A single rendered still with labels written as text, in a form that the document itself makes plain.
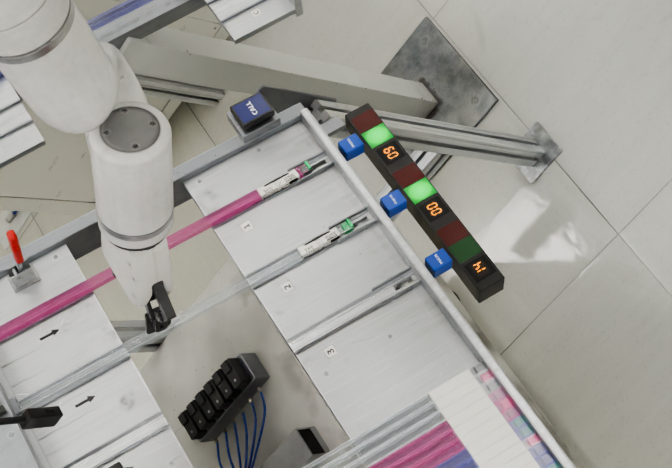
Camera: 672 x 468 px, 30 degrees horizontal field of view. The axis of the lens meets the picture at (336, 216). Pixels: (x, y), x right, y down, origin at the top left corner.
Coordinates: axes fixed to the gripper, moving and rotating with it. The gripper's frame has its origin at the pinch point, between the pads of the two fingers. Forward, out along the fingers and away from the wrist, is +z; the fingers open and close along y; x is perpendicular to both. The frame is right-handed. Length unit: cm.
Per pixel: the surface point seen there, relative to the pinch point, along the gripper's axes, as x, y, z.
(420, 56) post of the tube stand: 87, -56, 53
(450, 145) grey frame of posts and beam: 67, -22, 33
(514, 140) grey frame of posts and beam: 85, -23, 42
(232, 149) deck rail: 23.1, -19.1, 5.8
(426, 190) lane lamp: 42.7, 0.2, 4.5
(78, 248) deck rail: -0.8, -18.9, 13.8
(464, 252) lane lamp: 41.6, 11.0, 4.7
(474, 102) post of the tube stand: 89, -40, 51
